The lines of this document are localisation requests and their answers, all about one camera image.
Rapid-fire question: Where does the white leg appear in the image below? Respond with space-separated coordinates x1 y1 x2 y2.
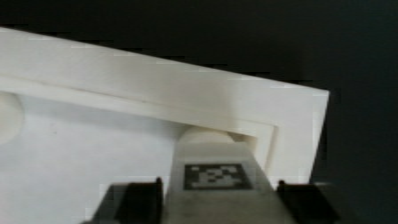
164 127 297 224

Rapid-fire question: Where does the white square tabletop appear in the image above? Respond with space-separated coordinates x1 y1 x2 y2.
0 28 329 224

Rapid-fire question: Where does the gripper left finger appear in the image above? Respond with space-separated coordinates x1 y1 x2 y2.
82 178 164 224

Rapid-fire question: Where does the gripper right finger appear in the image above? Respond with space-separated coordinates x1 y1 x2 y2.
276 180 344 224

